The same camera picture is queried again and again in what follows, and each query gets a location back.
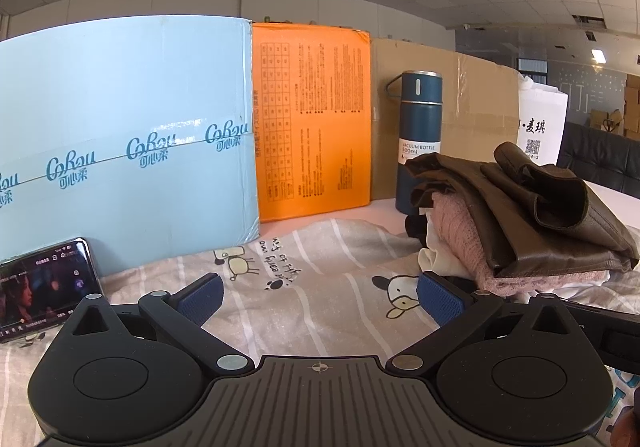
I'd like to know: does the brown leather jacket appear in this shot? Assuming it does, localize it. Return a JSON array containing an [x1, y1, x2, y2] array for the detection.
[[404, 141, 640, 279]]

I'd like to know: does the dark blue vacuum bottle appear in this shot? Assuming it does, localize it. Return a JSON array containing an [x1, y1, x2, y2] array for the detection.
[[386, 70, 444, 215]]

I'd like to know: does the pink knit sweater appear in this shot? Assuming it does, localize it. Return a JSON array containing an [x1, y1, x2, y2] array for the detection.
[[431, 191, 608, 298]]

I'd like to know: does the black smartphone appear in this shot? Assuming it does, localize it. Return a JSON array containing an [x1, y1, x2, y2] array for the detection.
[[0, 237, 103, 344]]

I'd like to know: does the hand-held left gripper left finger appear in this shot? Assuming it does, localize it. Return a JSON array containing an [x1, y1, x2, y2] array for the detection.
[[62, 273, 256, 378]]

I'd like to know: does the black cloth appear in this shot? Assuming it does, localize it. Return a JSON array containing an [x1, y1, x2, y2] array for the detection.
[[404, 213, 429, 248]]

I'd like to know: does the light blue cardboard box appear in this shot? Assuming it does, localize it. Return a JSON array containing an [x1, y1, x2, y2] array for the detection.
[[0, 16, 262, 278]]

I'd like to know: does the cartoon printed bedsheet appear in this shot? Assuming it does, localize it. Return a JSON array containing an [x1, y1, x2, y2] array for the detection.
[[0, 217, 640, 447]]

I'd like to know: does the white paper bag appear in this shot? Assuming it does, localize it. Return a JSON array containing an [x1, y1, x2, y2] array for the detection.
[[516, 74, 571, 168]]

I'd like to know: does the orange cardboard box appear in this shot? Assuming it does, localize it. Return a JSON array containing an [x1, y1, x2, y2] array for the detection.
[[251, 22, 372, 223]]

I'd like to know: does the stack of cardboard boxes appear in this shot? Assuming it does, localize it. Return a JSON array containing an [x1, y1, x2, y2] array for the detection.
[[590, 72, 640, 138]]

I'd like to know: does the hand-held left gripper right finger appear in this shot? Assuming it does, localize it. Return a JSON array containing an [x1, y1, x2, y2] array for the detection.
[[386, 271, 577, 378]]

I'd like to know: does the black sofa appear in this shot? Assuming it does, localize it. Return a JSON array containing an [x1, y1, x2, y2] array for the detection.
[[557, 120, 640, 200]]

